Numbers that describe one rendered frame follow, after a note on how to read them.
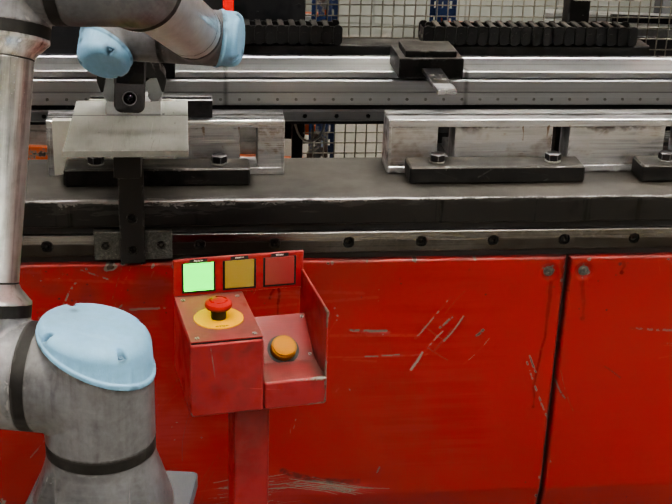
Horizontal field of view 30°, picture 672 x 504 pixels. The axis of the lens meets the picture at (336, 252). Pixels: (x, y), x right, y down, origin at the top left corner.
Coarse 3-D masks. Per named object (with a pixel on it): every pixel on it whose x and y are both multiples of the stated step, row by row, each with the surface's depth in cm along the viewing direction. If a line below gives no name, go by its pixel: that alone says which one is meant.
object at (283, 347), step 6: (282, 336) 187; (288, 336) 187; (276, 342) 186; (282, 342) 186; (288, 342) 186; (294, 342) 187; (276, 348) 185; (282, 348) 186; (288, 348) 186; (294, 348) 186; (276, 354) 185; (282, 354) 185; (288, 354) 185; (294, 354) 186
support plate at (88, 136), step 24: (72, 120) 194; (96, 120) 194; (120, 120) 195; (144, 120) 195; (168, 120) 196; (72, 144) 183; (96, 144) 183; (120, 144) 184; (144, 144) 184; (168, 144) 184
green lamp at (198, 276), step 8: (184, 264) 186; (192, 264) 186; (200, 264) 186; (208, 264) 187; (184, 272) 186; (192, 272) 187; (200, 272) 187; (208, 272) 187; (184, 280) 187; (192, 280) 187; (200, 280) 187; (208, 280) 188; (184, 288) 187; (192, 288) 188; (200, 288) 188; (208, 288) 188
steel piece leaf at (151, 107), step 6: (108, 102) 196; (150, 102) 197; (156, 102) 197; (108, 108) 197; (114, 108) 197; (144, 108) 197; (150, 108) 197; (156, 108) 198; (108, 114) 197; (114, 114) 197; (120, 114) 197; (126, 114) 197; (132, 114) 197; (138, 114) 198; (144, 114) 198; (150, 114) 198; (156, 114) 198
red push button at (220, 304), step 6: (210, 300) 180; (216, 300) 180; (222, 300) 180; (228, 300) 180; (210, 306) 179; (216, 306) 179; (222, 306) 179; (228, 306) 179; (216, 312) 180; (222, 312) 180; (216, 318) 180; (222, 318) 181
